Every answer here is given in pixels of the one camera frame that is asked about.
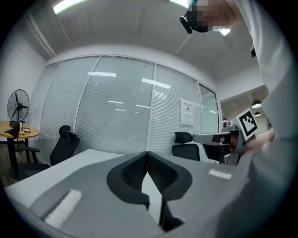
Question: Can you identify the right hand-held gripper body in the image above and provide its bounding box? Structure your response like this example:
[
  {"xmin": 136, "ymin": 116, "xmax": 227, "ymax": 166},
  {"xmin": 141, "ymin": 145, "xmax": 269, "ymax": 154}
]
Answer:
[{"xmin": 221, "ymin": 107, "xmax": 259, "ymax": 166}]

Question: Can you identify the round wooden table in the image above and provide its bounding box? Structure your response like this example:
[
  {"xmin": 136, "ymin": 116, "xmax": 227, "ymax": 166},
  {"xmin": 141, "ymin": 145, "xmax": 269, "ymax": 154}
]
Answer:
[{"xmin": 0, "ymin": 120, "xmax": 41, "ymax": 172}]

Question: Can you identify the white paper notice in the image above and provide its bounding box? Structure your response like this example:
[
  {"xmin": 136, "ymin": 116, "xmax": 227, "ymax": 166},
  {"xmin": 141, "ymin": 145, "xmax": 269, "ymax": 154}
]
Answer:
[{"xmin": 180, "ymin": 98, "xmax": 196, "ymax": 128}]

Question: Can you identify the black office chair with armrests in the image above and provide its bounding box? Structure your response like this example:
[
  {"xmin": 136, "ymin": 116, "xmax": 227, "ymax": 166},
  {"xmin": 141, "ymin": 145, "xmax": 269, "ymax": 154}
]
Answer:
[{"xmin": 9, "ymin": 125, "xmax": 81, "ymax": 181}]

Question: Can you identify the black standing fan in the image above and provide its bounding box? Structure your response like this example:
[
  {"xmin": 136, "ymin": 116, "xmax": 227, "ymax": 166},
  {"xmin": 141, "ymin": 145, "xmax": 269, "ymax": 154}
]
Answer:
[{"xmin": 7, "ymin": 89, "xmax": 30, "ymax": 153}]

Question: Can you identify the black head-worn camera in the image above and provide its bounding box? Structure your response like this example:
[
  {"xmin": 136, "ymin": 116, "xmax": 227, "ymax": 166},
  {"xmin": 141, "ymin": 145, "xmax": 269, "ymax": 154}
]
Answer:
[{"xmin": 179, "ymin": 15, "xmax": 194, "ymax": 35}]

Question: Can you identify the person's white shirt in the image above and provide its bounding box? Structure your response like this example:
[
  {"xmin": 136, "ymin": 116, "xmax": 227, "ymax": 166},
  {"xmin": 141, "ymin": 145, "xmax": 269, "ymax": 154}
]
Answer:
[{"xmin": 215, "ymin": 0, "xmax": 298, "ymax": 238}]

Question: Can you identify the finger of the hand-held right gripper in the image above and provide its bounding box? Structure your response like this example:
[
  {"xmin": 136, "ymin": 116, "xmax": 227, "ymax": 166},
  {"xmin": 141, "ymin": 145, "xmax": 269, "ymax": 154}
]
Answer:
[
  {"xmin": 192, "ymin": 132, "xmax": 233, "ymax": 146},
  {"xmin": 201, "ymin": 144, "xmax": 224, "ymax": 161}
]

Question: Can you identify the black bag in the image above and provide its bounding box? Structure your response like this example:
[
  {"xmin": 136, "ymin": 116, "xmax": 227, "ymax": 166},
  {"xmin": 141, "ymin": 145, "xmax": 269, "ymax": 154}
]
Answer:
[{"xmin": 9, "ymin": 120, "xmax": 21, "ymax": 140}]

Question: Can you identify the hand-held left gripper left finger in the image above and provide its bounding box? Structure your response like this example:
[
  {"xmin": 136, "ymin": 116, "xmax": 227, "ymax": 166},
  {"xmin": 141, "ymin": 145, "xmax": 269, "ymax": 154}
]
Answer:
[{"xmin": 28, "ymin": 151, "xmax": 169, "ymax": 237}]

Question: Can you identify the person's right hand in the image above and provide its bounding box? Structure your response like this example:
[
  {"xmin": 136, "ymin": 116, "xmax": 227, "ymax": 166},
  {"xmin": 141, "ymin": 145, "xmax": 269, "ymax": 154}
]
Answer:
[{"xmin": 244, "ymin": 129, "xmax": 277, "ymax": 155}]

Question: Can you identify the glass partition with blinds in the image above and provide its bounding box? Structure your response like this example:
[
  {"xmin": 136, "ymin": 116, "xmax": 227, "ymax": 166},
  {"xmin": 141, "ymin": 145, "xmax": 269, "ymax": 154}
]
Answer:
[{"xmin": 40, "ymin": 55, "xmax": 221, "ymax": 156}]

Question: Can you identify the person's head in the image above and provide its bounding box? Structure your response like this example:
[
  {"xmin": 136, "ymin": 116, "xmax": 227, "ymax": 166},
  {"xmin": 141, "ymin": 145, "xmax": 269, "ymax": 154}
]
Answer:
[{"xmin": 186, "ymin": 0, "xmax": 244, "ymax": 33}]

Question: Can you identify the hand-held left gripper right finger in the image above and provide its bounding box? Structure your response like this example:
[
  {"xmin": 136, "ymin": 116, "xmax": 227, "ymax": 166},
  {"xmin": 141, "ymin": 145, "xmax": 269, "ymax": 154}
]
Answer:
[{"xmin": 147, "ymin": 151, "xmax": 251, "ymax": 233}]

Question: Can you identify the long ceiling light panel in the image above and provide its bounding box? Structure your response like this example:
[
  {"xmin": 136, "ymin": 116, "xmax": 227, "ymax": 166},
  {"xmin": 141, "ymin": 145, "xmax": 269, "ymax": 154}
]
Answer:
[
  {"xmin": 169, "ymin": 0, "xmax": 190, "ymax": 8},
  {"xmin": 53, "ymin": 0, "xmax": 90, "ymax": 14}
]

